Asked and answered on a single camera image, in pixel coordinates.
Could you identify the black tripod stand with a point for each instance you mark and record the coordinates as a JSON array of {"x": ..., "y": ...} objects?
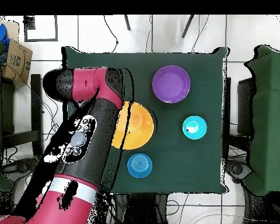
[{"x": 187, "y": 26}]

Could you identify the black square floor frame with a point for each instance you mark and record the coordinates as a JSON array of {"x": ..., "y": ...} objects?
[{"x": 40, "y": 40}]

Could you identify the plain cardboard box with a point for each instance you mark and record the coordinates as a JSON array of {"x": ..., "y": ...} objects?
[{"x": 12, "y": 30}]

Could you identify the black bench frame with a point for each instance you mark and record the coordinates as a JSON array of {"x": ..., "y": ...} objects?
[{"x": 36, "y": 116}]

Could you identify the medium blue bowl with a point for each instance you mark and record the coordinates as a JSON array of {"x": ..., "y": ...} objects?
[{"x": 139, "y": 165}]

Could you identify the large orange bowl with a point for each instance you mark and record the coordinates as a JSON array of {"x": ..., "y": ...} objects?
[{"x": 140, "y": 128}]

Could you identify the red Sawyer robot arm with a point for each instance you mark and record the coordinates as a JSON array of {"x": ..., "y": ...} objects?
[{"x": 88, "y": 86}]

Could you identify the wide purple bowl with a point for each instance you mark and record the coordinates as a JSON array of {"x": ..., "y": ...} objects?
[{"x": 171, "y": 84}]

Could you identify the black pedestal foot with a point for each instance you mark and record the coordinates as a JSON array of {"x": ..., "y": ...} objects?
[
  {"x": 238, "y": 169},
  {"x": 18, "y": 166}
]

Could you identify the small light blue ribbed bowl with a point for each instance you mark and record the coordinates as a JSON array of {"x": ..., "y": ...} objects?
[{"x": 199, "y": 131}]

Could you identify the blue bag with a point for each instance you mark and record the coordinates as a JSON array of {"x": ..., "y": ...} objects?
[{"x": 0, "y": 32}]

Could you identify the printed cardboard box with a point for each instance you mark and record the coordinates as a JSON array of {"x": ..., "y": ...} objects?
[{"x": 16, "y": 63}]

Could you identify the dark green table cloth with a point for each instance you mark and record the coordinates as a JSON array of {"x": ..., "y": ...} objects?
[{"x": 177, "y": 163}]

